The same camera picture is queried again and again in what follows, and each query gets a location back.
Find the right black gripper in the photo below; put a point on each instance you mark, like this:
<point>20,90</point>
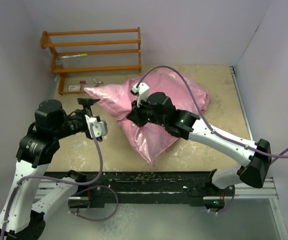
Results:
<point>135,115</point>

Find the pink pillowcase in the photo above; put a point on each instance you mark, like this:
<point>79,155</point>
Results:
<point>150,140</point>

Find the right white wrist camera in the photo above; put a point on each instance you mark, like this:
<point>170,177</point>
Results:
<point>141,90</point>

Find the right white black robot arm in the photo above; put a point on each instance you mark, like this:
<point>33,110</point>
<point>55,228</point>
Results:
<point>253,160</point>

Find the green marker pen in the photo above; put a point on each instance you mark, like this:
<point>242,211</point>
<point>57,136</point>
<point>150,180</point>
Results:
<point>74,56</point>

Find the small white card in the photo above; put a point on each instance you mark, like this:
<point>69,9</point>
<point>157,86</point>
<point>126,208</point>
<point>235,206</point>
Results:
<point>74,88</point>

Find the orange wooden rack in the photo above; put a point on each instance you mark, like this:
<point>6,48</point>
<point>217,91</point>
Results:
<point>56,67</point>

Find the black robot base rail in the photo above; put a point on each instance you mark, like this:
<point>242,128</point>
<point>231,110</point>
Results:
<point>152,187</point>

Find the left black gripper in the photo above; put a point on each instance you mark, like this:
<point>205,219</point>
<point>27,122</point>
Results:
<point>86,102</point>

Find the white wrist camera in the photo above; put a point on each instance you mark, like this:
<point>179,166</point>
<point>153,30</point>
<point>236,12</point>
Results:
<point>97,128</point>
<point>141,90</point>

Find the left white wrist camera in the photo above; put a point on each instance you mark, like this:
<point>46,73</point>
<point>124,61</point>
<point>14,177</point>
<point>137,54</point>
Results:
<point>97,128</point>

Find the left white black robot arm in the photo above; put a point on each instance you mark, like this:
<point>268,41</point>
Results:
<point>33,197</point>

